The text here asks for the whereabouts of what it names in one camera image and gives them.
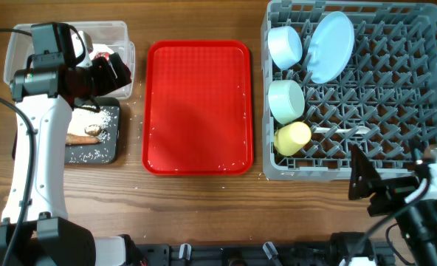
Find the pile of rice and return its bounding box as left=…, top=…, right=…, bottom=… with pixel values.
left=67, top=109, right=112, bottom=143

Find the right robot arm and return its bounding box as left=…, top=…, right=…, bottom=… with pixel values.
left=340, top=142, right=437, bottom=265

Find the white plastic spoon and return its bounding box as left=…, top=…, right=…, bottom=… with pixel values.
left=314, top=126, right=370, bottom=134

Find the yellow plastic cup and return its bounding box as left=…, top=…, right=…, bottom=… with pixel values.
left=274, top=122, right=312, bottom=156

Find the clear plastic bin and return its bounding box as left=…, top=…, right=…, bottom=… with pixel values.
left=4, top=21, right=135, bottom=84

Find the red plastic tray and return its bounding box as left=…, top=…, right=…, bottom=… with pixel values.
left=142, top=40, right=254, bottom=176

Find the large light blue plate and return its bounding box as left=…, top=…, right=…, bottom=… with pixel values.
left=306, top=11, right=354, bottom=83

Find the red snack wrapper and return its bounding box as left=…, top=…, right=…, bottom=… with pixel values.
left=94, top=52, right=111, bottom=61

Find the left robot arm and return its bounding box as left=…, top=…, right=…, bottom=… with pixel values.
left=0, top=22, right=148, bottom=265

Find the carrot piece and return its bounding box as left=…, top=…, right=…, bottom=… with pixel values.
left=66, top=134, right=100, bottom=146

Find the blue bowl with rice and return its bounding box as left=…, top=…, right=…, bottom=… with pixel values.
left=268, top=26, right=303, bottom=70

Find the black waste tray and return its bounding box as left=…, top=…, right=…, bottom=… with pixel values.
left=11, top=96, right=122, bottom=165

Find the grey dishwasher rack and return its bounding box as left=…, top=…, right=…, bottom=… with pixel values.
left=261, top=1, right=437, bottom=181

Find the brown food scrap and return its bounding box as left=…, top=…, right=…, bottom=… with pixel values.
left=84, top=125, right=102, bottom=137

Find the green bowl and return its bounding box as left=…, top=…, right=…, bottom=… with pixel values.
left=268, top=80, right=305, bottom=124

